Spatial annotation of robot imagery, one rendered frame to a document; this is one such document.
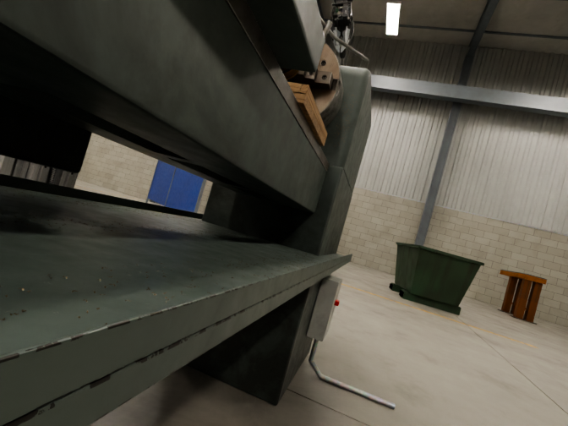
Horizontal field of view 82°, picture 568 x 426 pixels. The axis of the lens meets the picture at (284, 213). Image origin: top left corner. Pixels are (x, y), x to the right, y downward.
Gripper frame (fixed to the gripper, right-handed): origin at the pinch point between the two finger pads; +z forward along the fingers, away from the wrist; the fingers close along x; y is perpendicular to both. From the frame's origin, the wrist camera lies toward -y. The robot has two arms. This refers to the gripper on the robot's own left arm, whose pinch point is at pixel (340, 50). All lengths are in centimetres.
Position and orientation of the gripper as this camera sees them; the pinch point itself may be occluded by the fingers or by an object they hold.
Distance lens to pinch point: 140.2
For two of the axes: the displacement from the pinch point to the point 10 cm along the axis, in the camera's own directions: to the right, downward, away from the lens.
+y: -2.6, -1.0, -9.6
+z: -0.8, 9.9, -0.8
